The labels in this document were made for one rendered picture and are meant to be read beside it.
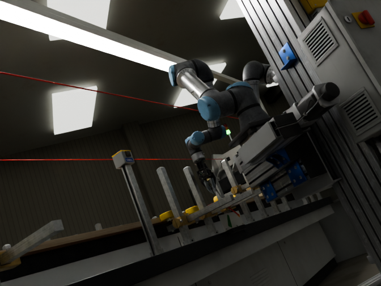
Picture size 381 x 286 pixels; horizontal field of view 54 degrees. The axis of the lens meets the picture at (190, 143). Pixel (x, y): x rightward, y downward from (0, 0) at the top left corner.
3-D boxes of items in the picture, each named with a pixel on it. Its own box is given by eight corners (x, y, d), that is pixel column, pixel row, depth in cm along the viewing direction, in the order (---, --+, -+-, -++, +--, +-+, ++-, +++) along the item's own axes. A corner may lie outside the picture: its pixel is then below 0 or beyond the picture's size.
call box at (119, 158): (135, 164, 184) (130, 150, 187) (126, 164, 178) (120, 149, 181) (126, 169, 188) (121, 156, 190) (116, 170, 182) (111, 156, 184)
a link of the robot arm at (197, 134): (207, 126, 215) (203, 134, 225) (189, 132, 212) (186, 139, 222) (212, 138, 212) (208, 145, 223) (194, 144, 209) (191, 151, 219)
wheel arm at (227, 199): (235, 201, 184) (232, 193, 186) (232, 201, 182) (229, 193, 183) (172, 232, 205) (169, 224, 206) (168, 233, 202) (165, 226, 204)
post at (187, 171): (221, 242, 212) (190, 165, 226) (218, 243, 209) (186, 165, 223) (216, 244, 214) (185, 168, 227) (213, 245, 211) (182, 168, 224)
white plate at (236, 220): (245, 224, 240) (238, 210, 243) (225, 231, 219) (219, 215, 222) (244, 224, 241) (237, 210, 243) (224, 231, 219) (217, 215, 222)
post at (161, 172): (197, 250, 191) (164, 165, 205) (193, 252, 188) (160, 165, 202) (192, 252, 193) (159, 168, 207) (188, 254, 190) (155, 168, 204)
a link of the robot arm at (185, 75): (237, 95, 166) (189, 56, 208) (207, 104, 161) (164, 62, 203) (238, 118, 172) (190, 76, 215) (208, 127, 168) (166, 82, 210)
